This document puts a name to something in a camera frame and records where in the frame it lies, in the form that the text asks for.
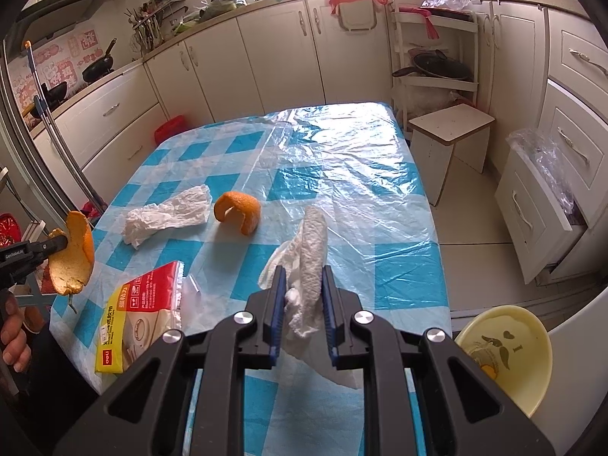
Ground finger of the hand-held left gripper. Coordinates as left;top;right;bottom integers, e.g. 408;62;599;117
45;228;68;262

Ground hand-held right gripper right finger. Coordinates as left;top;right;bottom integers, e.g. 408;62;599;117
320;265;556;456

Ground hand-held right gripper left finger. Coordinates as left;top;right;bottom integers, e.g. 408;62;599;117
52;266;287;456

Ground large orange peel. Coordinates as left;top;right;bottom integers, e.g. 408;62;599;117
49;210;96;295

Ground white paper towel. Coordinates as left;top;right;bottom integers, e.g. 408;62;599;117
259;206;364;390

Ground yellow plastic bowl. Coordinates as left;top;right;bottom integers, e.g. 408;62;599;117
455;305;553;420

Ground red trash bin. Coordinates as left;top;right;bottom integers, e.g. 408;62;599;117
154;115;189;147

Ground person's left hand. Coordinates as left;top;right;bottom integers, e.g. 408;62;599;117
0;290;32;372

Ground red printed cushion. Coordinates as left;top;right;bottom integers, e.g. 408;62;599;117
0;215;22;248

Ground stacked folding chairs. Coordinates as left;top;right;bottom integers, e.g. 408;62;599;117
0;38;110;219

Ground clear plastic scrap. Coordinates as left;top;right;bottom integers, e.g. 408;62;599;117
180;273;205;309

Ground red yellow plastic packet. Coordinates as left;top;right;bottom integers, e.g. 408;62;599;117
94;261;186;375

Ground crumpled white tissue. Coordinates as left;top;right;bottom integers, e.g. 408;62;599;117
122;184;212;250

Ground curled orange peel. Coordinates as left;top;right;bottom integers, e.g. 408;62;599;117
214;191;261;237

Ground blue checked plastic tablecloth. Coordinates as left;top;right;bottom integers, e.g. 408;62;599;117
47;101;454;456

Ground black wok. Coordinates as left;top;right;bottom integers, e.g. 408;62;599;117
39;81;68;111

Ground pole with blue clip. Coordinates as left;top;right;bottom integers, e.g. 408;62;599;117
24;40;53;124

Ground black frying pan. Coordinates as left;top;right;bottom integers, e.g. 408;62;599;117
82;39;118;84

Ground open white drawer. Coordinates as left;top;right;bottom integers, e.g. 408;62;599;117
494;145;589;287

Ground white wooden stool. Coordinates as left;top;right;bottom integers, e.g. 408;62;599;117
408;103;496;208

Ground range hood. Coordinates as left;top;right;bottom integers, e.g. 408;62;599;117
13;0;96;36

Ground white storage rack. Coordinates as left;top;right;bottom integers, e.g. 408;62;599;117
389;0;480;127

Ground white kitchen cabinets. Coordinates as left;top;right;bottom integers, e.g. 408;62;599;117
31;0;608;286

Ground crinkled clear plastic bag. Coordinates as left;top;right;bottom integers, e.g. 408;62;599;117
506;128;576;214

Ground black pan with lid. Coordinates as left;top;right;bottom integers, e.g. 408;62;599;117
392;49;474;82

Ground green vegetables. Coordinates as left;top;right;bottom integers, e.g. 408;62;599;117
198;0;248;22

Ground hanging white bin red bag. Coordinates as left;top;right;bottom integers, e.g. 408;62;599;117
326;0;389;35

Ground red plastic bag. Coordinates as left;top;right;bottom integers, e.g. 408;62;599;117
398;6;440;40

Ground pink wall stickers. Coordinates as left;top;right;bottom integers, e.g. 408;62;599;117
12;28;103;105

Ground wall utensil rack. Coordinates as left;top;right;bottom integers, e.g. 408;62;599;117
124;0;191;55

